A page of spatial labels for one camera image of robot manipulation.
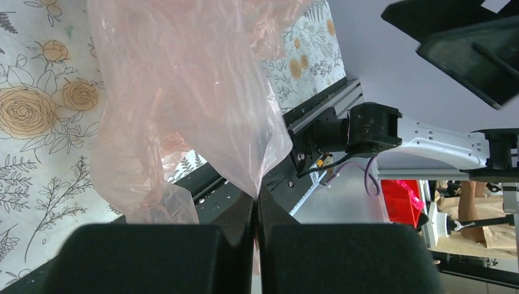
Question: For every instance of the aluminium frame rail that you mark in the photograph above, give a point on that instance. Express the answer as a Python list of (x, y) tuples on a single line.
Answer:
[(328, 105)]

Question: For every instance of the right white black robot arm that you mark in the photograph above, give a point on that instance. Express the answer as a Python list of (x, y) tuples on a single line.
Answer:
[(370, 129)]

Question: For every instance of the floral patterned table mat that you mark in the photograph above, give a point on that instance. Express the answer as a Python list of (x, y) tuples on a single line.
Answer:
[(52, 99)]

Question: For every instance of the pink trash bag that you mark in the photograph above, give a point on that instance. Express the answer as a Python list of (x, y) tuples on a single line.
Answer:
[(183, 75)]

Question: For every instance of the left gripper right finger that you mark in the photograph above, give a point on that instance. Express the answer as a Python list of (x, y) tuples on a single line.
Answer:
[(340, 258)]

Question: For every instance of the red box outside cell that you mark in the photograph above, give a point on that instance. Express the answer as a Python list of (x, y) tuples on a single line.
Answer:
[(403, 200)]

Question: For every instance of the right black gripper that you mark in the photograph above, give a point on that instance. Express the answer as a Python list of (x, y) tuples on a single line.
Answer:
[(473, 45)]

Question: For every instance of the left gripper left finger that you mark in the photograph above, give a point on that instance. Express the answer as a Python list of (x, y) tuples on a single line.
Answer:
[(146, 258)]

